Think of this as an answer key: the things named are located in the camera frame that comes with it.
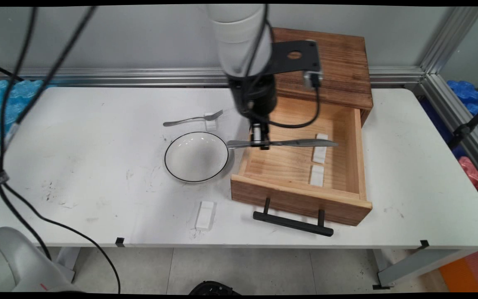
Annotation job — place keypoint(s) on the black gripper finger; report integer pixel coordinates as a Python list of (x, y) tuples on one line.
[(265, 135), (255, 133)]

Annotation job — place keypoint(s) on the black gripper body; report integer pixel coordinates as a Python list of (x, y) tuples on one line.
[(253, 95)]

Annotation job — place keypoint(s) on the silver table knife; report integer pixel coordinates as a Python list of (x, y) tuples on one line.
[(297, 143)]

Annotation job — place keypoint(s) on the light wooden drawer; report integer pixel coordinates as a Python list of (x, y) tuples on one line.
[(288, 166)]

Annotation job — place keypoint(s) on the small white fork rest block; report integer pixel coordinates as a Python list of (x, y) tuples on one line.
[(211, 123)]

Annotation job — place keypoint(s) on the long white block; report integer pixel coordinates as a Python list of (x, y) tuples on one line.
[(319, 155)]

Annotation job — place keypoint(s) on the white plate with black rim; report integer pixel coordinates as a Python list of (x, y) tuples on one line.
[(195, 158)]

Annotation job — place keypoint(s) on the short white block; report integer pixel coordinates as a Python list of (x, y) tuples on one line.
[(317, 176)]

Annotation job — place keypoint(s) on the silver fork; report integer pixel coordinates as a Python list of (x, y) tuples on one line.
[(181, 121)]

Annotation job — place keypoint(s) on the dark wooden cabinet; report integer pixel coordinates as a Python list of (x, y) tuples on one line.
[(342, 70)]

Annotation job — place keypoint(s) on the white knife rest block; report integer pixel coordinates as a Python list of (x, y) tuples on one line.
[(205, 216)]

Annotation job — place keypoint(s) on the black round floor object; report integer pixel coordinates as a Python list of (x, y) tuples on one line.
[(214, 288)]

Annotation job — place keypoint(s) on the black table edge clip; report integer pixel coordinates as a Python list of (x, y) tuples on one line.
[(120, 242), (424, 244)]

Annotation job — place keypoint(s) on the black stand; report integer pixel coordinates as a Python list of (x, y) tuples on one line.
[(465, 129)]

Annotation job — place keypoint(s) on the grey table leg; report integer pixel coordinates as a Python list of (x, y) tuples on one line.
[(421, 265), (68, 261)]

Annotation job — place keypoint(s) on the blue bubble wrap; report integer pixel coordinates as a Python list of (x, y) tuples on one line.
[(27, 93), (465, 91)]

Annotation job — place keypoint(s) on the pink plastic bag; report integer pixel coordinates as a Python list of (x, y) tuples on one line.
[(470, 171)]

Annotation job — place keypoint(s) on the orange box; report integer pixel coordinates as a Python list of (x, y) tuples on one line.
[(469, 272)]

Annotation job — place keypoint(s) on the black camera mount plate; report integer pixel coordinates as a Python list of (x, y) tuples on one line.
[(293, 56)]

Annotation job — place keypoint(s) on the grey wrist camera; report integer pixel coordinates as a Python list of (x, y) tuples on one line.
[(313, 79)]

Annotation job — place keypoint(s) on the horizontal aluminium frame rail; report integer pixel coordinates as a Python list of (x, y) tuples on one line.
[(139, 77)]

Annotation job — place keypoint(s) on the side aluminium frame rail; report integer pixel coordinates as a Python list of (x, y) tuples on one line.
[(459, 120)]

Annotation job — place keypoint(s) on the upright aluminium frame post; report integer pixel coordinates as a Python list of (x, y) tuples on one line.
[(450, 37)]

